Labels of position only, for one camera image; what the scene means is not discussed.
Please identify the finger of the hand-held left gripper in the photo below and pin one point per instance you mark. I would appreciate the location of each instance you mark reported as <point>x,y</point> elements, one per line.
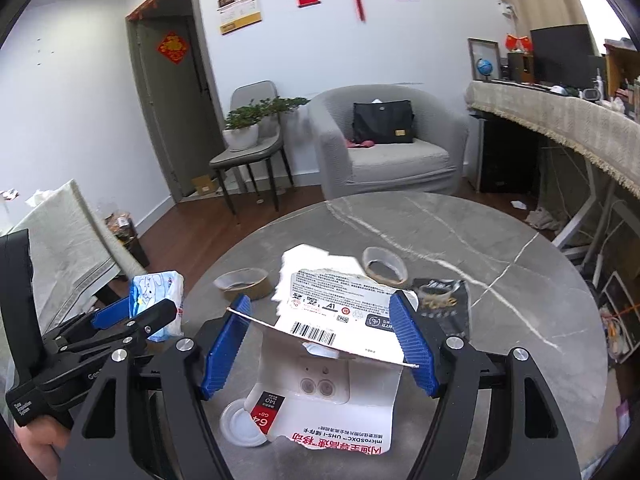
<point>150,320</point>
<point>114,310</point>

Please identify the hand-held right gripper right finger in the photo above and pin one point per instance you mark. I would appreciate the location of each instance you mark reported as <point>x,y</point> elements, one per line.
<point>412,340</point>

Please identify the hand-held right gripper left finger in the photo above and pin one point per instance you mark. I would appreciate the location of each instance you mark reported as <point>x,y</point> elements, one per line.
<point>225,350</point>

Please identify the blue white tissue pack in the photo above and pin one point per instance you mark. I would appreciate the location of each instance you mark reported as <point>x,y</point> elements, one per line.
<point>161,290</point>

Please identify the black foil packet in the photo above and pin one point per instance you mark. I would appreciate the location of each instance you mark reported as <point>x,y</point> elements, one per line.
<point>450,310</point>

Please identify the dark trash bin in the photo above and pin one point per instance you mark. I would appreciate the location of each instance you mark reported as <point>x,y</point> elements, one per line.
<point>135,250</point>

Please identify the brown tape roll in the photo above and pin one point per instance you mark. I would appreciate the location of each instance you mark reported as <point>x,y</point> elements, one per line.
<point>242,284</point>

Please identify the clear tape roll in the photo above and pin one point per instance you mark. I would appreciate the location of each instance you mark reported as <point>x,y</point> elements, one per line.
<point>384,271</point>

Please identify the white round plastic lid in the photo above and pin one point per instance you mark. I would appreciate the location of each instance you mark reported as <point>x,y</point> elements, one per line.
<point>240,425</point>

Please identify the torn white packaging card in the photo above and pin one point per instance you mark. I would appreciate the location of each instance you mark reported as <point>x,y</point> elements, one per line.
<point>330,300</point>

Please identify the person's left hand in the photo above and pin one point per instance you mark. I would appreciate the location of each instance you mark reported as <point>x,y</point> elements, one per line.
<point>37,447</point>

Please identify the cream patterned tablecloth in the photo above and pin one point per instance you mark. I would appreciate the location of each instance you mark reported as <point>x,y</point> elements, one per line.
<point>60,250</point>

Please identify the round grey marble table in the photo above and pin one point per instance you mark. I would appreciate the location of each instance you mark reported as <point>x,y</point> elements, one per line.
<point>475,240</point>

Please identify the cardboard box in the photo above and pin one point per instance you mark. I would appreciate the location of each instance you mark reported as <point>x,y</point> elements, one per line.
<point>205,185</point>

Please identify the white paper scrap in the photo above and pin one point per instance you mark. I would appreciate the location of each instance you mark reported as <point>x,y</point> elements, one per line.
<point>517,204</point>

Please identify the grey rag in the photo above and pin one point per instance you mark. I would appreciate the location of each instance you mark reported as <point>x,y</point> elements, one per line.
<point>545,219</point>

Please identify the grey armchair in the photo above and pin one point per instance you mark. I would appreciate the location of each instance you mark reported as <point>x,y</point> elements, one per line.
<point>400,160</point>

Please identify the grey dining chair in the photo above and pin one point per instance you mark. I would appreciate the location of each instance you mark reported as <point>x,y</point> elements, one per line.
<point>245,157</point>

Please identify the small pink item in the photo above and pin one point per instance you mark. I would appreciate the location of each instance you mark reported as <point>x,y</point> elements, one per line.
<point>360,144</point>

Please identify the black cabinet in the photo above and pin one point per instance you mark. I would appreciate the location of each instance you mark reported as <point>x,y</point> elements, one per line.
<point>505,155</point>

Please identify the grey door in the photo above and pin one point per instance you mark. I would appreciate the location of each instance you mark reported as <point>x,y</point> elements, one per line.
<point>170,110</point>

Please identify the black bag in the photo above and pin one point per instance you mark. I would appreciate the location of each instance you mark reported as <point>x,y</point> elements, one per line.
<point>382,122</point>

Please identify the potted green plant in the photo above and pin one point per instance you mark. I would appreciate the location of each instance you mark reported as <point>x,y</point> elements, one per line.
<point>242,117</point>

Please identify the beige fringed desk cloth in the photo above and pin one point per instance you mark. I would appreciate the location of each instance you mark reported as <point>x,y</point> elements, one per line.
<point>560,115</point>

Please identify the red diamond door decoration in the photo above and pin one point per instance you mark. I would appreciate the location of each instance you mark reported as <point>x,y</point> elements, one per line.
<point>173,47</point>

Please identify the small blue globe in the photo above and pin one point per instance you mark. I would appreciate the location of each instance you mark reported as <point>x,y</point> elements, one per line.
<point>485,67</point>

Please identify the wooden speaker box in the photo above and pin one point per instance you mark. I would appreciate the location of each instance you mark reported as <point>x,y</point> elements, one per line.
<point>522,67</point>

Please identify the small red flags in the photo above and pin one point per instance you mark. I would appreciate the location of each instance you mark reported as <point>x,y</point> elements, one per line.
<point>517,42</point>

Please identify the black monitor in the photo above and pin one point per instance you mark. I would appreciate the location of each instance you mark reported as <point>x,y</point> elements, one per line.
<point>565,55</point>

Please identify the wooden desk box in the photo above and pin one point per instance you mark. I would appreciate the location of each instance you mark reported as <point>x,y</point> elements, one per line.
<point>617,70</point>

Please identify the picture frame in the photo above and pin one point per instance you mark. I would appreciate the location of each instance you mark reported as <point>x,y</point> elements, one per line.
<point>482,47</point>

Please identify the wall calendar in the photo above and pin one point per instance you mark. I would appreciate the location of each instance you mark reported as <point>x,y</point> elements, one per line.
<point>239,5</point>

